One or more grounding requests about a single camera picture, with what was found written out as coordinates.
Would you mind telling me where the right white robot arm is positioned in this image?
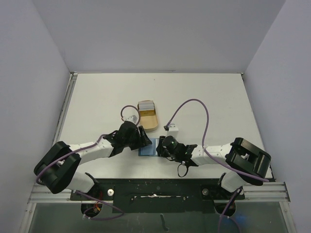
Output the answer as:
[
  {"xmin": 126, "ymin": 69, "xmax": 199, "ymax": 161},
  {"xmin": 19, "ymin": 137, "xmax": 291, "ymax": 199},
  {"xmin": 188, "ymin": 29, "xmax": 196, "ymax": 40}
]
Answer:
[{"xmin": 156, "ymin": 135, "xmax": 271, "ymax": 199}]

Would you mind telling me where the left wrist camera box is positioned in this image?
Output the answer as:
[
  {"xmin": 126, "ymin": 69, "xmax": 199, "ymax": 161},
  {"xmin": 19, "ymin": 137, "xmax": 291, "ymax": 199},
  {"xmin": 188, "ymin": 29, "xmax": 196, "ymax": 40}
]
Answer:
[{"xmin": 122, "ymin": 115, "xmax": 138, "ymax": 125}]

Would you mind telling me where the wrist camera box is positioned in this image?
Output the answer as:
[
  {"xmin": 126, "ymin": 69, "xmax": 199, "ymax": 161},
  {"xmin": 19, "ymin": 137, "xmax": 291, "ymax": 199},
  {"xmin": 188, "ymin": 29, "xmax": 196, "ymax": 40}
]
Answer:
[
  {"xmin": 122, "ymin": 115, "xmax": 138, "ymax": 125},
  {"xmin": 165, "ymin": 124, "xmax": 179, "ymax": 138}
]

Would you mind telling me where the beige oval tray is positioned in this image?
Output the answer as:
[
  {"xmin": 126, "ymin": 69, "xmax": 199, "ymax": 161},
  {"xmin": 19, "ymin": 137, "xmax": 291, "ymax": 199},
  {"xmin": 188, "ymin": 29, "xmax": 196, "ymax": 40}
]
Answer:
[{"xmin": 138, "ymin": 108, "xmax": 158, "ymax": 132}]

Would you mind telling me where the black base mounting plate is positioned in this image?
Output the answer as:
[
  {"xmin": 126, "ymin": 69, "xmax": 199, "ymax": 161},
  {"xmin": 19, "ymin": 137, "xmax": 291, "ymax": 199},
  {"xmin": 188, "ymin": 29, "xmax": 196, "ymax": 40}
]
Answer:
[{"xmin": 70, "ymin": 179, "xmax": 232, "ymax": 214}]

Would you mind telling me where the aluminium front rail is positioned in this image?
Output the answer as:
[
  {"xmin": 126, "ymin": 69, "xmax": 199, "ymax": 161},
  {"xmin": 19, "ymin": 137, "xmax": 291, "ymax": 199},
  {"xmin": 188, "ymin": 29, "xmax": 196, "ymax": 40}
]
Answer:
[{"xmin": 28, "ymin": 181, "xmax": 291, "ymax": 207}]

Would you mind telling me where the aluminium rail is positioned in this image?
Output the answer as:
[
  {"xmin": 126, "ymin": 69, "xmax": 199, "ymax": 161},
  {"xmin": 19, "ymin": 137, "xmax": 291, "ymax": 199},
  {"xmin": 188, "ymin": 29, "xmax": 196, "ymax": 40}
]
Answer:
[
  {"xmin": 28, "ymin": 181, "xmax": 291, "ymax": 207},
  {"xmin": 51, "ymin": 72, "xmax": 78, "ymax": 148}
]

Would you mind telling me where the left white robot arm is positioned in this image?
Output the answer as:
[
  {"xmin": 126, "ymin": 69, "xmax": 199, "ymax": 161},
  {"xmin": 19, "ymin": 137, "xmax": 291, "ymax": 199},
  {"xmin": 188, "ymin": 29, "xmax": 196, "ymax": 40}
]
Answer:
[{"xmin": 34, "ymin": 121, "xmax": 152, "ymax": 200}]

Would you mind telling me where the stack of credit cards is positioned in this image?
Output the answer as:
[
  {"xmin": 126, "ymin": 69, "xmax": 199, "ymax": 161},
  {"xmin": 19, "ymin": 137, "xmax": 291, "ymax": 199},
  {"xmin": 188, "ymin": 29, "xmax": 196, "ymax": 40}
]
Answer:
[{"xmin": 138, "ymin": 100, "xmax": 155, "ymax": 111}]

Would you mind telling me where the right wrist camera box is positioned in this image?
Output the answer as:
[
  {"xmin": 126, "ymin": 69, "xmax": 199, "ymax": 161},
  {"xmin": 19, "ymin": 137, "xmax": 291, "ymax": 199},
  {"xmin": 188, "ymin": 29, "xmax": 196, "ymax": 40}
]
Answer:
[{"xmin": 165, "ymin": 124, "xmax": 179, "ymax": 138}]

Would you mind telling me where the aluminium left side rail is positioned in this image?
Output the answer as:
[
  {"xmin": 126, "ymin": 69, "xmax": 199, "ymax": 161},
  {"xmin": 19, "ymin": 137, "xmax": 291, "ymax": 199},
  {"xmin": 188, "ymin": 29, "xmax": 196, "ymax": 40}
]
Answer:
[{"xmin": 51, "ymin": 72, "xmax": 78, "ymax": 148}]

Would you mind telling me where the blue leather card holder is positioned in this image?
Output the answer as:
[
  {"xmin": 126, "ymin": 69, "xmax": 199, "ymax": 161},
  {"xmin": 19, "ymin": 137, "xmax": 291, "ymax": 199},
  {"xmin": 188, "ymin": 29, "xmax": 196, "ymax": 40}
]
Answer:
[{"xmin": 138, "ymin": 138, "xmax": 159, "ymax": 157}]

